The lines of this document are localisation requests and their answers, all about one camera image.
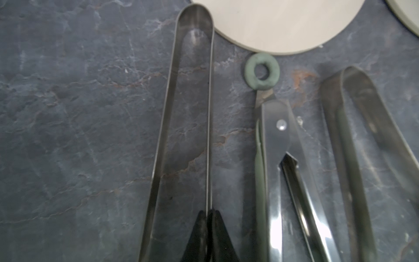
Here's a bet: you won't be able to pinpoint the slim steel tweezers tongs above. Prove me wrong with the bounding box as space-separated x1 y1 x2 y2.
319 65 419 262

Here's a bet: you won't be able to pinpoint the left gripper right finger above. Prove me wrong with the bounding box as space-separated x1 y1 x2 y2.
208 209 240 262

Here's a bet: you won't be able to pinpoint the cream rack stand front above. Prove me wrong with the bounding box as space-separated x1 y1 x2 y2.
199 0 364 55

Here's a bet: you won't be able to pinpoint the cream rack stand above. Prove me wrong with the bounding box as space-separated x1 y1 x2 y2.
199 0 364 55
386 0 419 36

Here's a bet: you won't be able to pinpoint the green tongs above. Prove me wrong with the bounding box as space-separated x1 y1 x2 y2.
244 52 340 262

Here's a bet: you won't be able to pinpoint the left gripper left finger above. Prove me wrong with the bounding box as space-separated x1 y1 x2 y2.
181 211 208 262

